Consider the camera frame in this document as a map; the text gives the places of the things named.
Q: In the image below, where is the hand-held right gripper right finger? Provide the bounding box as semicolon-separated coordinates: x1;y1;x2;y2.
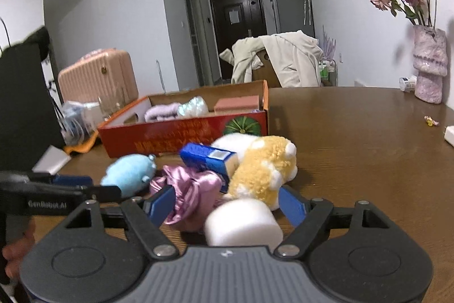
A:
272;187;413;260

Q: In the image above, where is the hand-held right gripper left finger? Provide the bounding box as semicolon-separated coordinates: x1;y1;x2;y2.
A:
45;186;182;261

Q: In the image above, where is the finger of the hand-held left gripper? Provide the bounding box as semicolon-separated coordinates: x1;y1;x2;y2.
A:
85;185;122;203
32;172;93;187

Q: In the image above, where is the light blue plush toy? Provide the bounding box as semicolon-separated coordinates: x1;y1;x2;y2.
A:
100;154;157;197

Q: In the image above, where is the pink satin scrunchie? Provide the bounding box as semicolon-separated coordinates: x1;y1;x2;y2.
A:
149;164;222;232

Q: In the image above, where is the yellow and white plush toy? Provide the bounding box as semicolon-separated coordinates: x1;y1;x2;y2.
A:
212;133;298;211

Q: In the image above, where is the white foam roll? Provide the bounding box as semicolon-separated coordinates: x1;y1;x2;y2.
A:
204;198;283;248

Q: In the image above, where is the blue and white carton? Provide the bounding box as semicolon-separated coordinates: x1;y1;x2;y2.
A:
179;143;237;193

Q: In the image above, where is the red cardboard box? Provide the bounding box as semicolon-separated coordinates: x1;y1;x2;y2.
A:
97;79;270;159

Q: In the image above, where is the lavender plush toy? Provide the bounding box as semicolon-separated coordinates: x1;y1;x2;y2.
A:
144;103;181;122

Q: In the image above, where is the iridescent pouch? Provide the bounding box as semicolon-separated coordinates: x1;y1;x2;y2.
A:
177;96;210;118

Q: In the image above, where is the pink layered sponge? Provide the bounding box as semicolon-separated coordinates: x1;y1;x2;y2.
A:
214;95;261;112

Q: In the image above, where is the person's left hand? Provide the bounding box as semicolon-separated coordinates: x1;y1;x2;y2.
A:
2;218;36;280

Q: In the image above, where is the white paper sheet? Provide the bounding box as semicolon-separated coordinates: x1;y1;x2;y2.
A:
32;145;72;173

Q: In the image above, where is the blue and white packet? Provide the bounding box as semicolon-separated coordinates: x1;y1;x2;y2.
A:
60;101;103;147

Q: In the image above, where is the clear glass jar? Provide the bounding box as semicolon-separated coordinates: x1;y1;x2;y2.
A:
97;92;123;119

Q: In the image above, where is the black paper bag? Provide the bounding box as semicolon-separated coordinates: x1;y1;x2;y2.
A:
0;17;66;172

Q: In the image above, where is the pink suitcase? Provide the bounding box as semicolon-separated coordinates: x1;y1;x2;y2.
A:
58;48;139;104

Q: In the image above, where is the small storage cart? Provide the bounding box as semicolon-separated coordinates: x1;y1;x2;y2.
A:
319;59;337;87

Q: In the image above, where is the brown chair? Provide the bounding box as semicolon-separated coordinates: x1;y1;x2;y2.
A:
252;49;282;88

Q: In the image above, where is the black cap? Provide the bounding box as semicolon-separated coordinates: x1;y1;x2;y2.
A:
26;25;52;62

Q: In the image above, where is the white coat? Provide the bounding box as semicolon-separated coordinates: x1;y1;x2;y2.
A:
219;30;324;88

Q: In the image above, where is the small white jar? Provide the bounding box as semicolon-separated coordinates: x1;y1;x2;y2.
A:
399;75;417;92

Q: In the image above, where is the grey interior door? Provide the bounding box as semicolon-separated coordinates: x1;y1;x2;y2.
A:
182;0;213;87

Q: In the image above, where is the dark entrance door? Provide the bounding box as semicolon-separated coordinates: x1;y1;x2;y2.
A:
209;0;268;80

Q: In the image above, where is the grey refrigerator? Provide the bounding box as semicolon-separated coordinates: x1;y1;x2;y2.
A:
270;0;316;39

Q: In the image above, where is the hanging umbrella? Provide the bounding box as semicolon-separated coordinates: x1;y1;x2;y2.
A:
301;0;313;25

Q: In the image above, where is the orange strap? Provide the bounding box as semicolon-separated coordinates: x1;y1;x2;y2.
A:
64;129;103;154

